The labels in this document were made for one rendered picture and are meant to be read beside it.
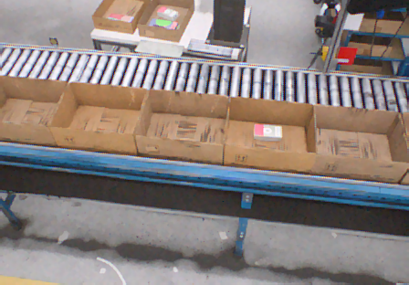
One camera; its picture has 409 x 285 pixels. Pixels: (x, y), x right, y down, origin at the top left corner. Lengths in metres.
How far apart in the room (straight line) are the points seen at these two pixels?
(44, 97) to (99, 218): 0.96
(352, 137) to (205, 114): 0.73
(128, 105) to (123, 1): 1.21
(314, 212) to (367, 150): 0.40
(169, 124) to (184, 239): 0.92
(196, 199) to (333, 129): 0.77
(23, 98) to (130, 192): 0.75
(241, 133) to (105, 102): 0.71
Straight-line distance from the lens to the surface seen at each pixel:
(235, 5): 2.50
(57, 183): 2.24
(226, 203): 2.04
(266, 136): 1.92
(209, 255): 2.59
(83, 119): 2.10
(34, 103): 2.27
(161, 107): 2.02
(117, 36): 2.78
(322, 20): 2.37
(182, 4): 2.97
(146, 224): 2.70
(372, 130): 2.10
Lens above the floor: 2.40
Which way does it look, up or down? 52 degrees down
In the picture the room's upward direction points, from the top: straight up
